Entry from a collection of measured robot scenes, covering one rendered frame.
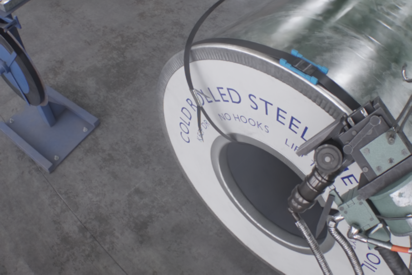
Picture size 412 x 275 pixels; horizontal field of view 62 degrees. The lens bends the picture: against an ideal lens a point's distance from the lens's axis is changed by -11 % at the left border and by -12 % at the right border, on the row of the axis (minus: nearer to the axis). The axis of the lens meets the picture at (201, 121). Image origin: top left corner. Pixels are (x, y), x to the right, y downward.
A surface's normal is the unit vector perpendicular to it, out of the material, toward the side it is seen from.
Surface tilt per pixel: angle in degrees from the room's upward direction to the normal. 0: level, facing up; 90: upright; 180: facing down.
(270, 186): 20
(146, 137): 0
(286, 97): 90
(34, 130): 0
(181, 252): 0
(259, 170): 40
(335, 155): 58
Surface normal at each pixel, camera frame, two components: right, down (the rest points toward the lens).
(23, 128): 0.00, -0.62
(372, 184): -0.45, 0.23
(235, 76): -0.70, 0.56
